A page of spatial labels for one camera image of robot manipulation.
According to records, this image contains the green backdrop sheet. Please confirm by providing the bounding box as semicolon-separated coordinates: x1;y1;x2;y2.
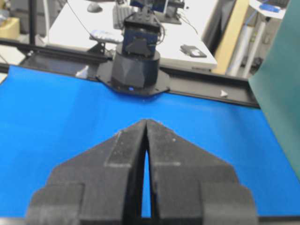
247;0;300;150

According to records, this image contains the blue table mat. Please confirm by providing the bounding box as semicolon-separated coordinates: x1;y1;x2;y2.
0;67;300;218

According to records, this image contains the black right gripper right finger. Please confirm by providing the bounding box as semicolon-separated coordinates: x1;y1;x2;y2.
147;120;258;225

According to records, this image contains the black table frame rail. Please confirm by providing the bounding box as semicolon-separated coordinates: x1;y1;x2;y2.
0;38;259;108

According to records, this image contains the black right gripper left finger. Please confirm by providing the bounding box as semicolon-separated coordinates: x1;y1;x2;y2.
25;120;147;225

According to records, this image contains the white desk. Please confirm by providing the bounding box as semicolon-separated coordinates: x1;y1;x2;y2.
47;0;217;70

